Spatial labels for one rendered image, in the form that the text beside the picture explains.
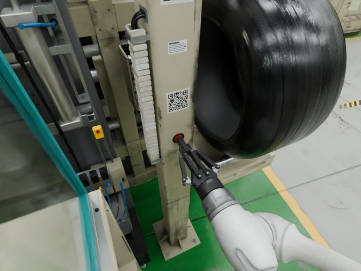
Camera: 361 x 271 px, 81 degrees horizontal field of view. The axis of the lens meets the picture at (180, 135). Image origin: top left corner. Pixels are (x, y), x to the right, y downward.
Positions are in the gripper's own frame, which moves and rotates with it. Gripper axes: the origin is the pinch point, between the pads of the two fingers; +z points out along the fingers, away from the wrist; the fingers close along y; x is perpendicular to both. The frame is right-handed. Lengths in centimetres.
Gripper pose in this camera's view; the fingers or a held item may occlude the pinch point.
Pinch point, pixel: (183, 146)
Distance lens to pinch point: 71.5
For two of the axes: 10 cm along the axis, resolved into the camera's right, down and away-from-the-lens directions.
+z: -4.1, -6.4, 6.4
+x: 0.0, 7.1, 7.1
